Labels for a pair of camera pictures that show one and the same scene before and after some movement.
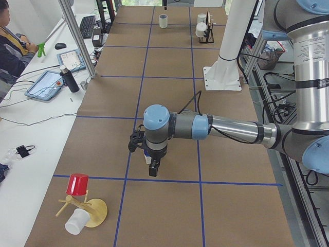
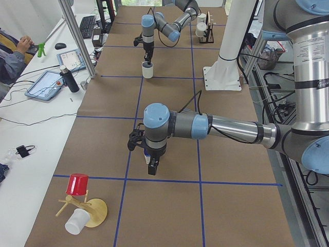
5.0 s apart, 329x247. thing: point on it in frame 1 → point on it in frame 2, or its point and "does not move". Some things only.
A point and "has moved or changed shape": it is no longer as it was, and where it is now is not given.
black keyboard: (87, 26) does not move
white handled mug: (163, 19) has moved or changed shape
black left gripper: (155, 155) does not move
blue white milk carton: (147, 157) does not move
